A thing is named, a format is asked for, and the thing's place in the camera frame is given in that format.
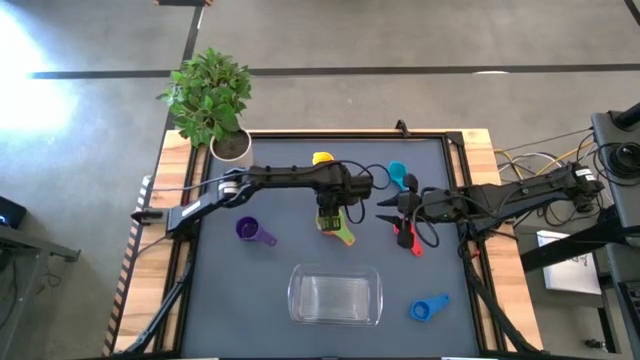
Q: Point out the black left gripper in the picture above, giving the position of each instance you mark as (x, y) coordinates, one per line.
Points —
(332, 202)

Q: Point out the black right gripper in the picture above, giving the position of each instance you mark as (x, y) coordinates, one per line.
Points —
(430, 205)

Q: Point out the green measuring cup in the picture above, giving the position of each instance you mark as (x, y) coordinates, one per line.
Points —
(342, 231)

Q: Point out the orange measuring cup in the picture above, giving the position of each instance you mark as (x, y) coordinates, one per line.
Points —
(350, 240)

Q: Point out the teal measuring cup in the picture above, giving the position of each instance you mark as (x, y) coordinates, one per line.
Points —
(396, 171)

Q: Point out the red measuring cup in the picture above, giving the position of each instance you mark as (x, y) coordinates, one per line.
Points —
(416, 248)

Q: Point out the yellow measuring cup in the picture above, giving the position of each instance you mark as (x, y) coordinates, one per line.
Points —
(322, 158)

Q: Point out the purple measuring cup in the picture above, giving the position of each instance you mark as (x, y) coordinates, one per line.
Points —
(250, 229)

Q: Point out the blue measuring cup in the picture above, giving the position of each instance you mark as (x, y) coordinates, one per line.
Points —
(421, 310)

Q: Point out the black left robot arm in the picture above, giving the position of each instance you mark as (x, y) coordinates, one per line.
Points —
(290, 176)

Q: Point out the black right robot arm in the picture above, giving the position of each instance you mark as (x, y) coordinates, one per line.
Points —
(525, 192)

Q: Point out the clear plastic basket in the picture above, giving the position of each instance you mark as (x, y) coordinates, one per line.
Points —
(335, 295)

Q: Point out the black clamp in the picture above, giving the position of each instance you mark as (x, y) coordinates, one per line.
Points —
(401, 127)

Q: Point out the white plant pot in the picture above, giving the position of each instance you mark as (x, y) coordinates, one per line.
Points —
(245, 155)

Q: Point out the black diagonal support bar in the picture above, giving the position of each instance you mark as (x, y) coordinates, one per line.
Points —
(565, 247)

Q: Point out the green leafy plant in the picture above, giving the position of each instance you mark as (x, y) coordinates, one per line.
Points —
(210, 95)

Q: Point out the white board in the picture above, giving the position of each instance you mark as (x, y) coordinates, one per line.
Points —
(570, 275)

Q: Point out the black white striped edge strip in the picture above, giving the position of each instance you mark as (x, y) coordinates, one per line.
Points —
(122, 285)

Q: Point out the black equipment cart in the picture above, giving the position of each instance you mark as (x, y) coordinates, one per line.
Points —
(607, 135)

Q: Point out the small black floor object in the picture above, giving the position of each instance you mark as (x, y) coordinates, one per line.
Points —
(593, 345)

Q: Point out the dark brown furniture edge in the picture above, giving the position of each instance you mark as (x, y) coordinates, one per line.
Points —
(185, 2)

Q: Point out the grey metal stand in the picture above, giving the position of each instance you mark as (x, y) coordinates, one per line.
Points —
(30, 242)

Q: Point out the black device with blue light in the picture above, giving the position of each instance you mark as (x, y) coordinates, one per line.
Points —
(12, 212)

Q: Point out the black metal table frame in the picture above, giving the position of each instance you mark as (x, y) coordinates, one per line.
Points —
(350, 135)

